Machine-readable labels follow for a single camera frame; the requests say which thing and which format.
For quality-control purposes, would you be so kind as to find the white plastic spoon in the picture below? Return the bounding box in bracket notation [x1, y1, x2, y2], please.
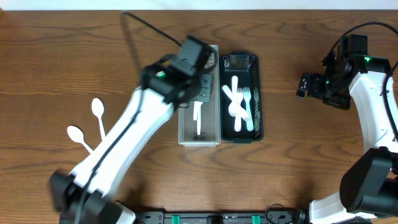
[197, 101, 203, 136]
[193, 101, 200, 121]
[91, 98, 106, 140]
[228, 75, 238, 116]
[67, 126, 93, 154]

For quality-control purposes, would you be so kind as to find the white plastic fork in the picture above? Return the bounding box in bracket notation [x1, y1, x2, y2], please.
[221, 85, 252, 121]
[241, 86, 254, 132]
[234, 88, 243, 132]

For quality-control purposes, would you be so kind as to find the black plastic perforated basket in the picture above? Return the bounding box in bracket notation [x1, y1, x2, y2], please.
[220, 52, 264, 143]

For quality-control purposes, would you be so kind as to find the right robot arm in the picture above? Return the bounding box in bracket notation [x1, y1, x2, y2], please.
[297, 54, 397, 223]

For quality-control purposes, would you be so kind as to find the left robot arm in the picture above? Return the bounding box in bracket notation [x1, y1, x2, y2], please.
[49, 62, 216, 223]

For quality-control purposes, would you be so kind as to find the clear plastic perforated basket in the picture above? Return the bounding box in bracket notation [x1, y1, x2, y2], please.
[178, 45, 221, 147]

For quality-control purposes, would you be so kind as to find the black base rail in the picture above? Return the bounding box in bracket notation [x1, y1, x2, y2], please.
[58, 203, 312, 224]

